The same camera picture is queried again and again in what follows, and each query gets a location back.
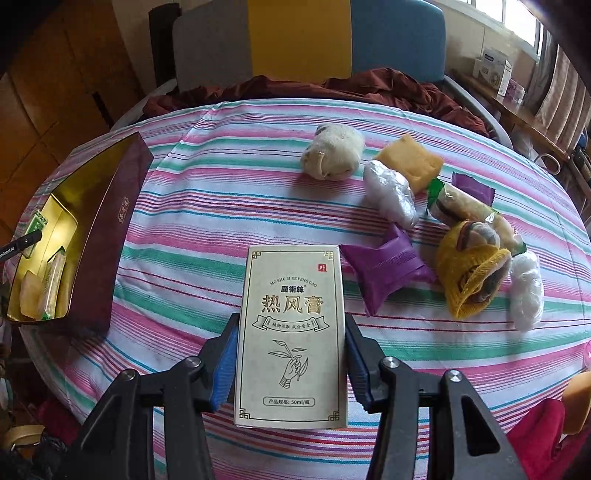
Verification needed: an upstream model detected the wooden shelf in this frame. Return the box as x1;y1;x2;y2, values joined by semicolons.
455;69;571;160

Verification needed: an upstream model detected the clear plastic bag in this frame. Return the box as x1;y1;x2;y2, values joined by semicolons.
363;160;420;228

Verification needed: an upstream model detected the orange soft object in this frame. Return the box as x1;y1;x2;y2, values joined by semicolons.
561;375;591;435

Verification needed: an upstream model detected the cream fluffy cloth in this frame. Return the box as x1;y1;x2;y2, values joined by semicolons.
300;124;365;182

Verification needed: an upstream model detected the green-ended snack packet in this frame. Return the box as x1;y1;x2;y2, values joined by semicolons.
426;179;502;228
492;215;527;254

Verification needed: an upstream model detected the white cardboard box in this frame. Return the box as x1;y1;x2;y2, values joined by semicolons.
473;46;513;95

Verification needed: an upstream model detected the red cloth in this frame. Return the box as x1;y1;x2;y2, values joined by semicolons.
505;399;583;480

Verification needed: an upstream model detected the large purple packet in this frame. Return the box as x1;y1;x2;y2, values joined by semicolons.
339;224;437;318

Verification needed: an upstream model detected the white crumpled plastic bag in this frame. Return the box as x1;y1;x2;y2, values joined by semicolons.
509;251;544;332

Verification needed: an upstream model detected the green patterned packet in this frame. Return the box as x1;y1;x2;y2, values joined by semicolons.
25;211;51;257

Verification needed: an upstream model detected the beige curtain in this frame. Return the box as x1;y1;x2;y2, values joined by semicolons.
536;46;591;153

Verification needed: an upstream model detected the yellow knitted sock bundle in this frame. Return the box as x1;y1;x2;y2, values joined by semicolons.
436;220;513;320

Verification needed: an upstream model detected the striped bedsheet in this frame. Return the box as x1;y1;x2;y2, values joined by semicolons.
9;99;591;480

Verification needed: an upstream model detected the maroon blanket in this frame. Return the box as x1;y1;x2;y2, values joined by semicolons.
143;68;497;137

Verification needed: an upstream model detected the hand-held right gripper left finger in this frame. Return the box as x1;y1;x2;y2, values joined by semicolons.
65;314;241;480

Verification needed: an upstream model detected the small purple packet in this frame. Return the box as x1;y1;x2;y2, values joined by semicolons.
451;172;497;206

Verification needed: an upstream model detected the beige printed carton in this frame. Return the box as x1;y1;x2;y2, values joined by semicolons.
233;244;349;430

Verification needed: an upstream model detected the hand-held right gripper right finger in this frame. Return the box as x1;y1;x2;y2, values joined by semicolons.
344;314;529;480

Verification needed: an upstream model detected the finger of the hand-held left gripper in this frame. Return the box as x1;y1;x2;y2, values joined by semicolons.
0;231;43;265

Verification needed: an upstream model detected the cream translucent packet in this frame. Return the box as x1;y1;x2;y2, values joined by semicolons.
18;271;40;319

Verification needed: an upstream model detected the maroon box with gold interior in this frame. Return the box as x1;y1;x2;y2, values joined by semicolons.
6;131;155;335

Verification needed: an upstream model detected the wooden cabinet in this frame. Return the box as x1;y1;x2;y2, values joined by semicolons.
0;0;153;232

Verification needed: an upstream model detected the yellow sponge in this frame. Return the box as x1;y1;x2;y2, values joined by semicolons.
374;134;445;193

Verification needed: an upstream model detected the pale snack packet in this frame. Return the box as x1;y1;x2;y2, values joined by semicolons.
37;249;68;319

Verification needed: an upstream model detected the white cable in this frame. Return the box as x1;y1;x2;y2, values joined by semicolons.
531;154;561;174

